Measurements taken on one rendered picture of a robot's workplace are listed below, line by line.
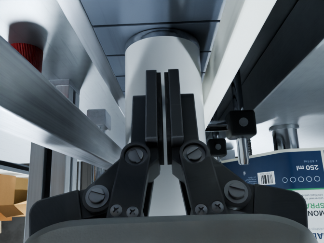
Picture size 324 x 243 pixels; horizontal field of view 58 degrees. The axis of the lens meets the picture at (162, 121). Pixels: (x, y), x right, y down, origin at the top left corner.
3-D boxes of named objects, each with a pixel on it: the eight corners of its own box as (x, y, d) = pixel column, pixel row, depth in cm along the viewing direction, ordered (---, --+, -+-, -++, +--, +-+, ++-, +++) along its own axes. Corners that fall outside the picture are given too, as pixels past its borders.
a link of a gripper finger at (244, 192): (169, 225, 13) (165, 105, 17) (241, 223, 13) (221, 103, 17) (168, 202, 10) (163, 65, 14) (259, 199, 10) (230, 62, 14)
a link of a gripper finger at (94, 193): (94, 228, 13) (106, 108, 17) (166, 226, 13) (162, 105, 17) (74, 205, 10) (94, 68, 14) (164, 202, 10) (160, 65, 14)
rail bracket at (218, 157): (220, 108, 54) (225, 174, 51) (185, 110, 54) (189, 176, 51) (223, 103, 51) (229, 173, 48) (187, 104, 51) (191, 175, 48)
